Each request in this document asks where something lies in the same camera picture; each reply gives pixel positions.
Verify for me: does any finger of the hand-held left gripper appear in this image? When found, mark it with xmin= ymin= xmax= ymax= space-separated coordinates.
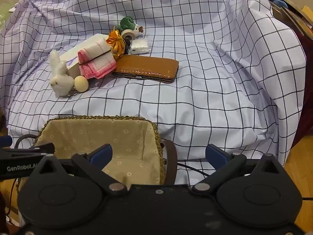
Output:
xmin=0 ymin=143 xmax=55 ymax=156
xmin=0 ymin=136 xmax=13 ymax=148

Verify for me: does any brown leather wallet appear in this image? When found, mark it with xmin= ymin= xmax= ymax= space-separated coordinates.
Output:
xmin=112 ymin=54 xmax=179 ymax=84

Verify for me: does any black cable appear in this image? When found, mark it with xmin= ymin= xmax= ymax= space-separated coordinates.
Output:
xmin=177 ymin=162 xmax=211 ymax=176

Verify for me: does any tape roll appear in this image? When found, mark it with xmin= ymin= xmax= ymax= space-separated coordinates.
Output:
xmin=121 ymin=29 xmax=137 ymax=42

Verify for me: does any pale wooden ball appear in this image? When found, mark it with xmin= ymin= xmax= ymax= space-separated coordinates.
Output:
xmin=74 ymin=75 xmax=89 ymax=91

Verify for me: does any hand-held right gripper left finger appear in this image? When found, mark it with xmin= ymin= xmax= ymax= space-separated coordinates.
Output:
xmin=37 ymin=144 xmax=128 ymax=196

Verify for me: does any brown basket strap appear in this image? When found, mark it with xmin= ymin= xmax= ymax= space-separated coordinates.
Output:
xmin=15 ymin=134 xmax=40 ymax=150
xmin=161 ymin=139 xmax=178 ymax=185

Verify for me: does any pink-edged handkerchief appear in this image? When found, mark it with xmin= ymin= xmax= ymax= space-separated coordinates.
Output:
xmin=78 ymin=38 xmax=117 ymax=79

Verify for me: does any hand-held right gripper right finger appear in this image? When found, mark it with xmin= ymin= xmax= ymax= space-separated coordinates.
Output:
xmin=191 ymin=144 xmax=284 ymax=196

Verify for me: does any green plush duck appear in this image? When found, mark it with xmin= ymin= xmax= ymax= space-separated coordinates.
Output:
xmin=115 ymin=16 xmax=145 ymax=35

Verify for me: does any white cardboard box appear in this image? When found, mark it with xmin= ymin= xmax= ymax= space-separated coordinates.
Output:
xmin=59 ymin=33 xmax=109 ymax=78

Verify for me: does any white plush rabbit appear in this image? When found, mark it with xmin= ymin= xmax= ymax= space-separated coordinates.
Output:
xmin=49 ymin=50 xmax=75 ymax=97

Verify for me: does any blue round object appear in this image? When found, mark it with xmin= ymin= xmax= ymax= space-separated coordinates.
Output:
xmin=272 ymin=0 xmax=286 ymax=11

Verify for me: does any orange drawstring pouch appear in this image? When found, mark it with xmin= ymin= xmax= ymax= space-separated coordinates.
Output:
xmin=106 ymin=29 xmax=126 ymax=61

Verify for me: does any woven basket with beige liner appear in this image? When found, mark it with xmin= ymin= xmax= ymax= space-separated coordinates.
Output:
xmin=34 ymin=116 xmax=167 ymax=185

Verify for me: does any white checked cloth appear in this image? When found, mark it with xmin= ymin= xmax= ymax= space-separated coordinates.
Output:
xmin=0 ymin=0 xmax=307 ymax=184

